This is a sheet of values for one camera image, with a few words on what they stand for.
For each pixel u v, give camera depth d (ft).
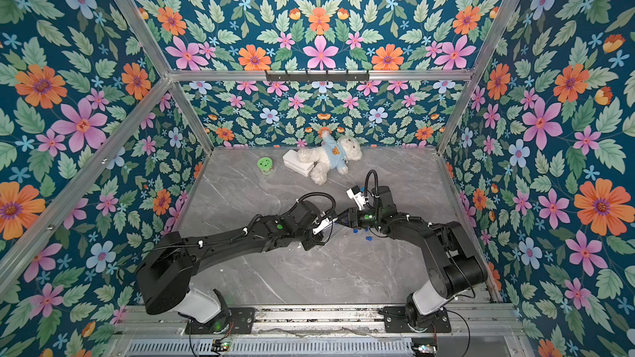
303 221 2.14
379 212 2.41
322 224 2.27
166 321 2.46
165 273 1.41
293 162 3.60
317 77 3.04
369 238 2.98
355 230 3.05
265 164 3.53
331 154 3.53
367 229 2.99
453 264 1.51
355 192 2.73
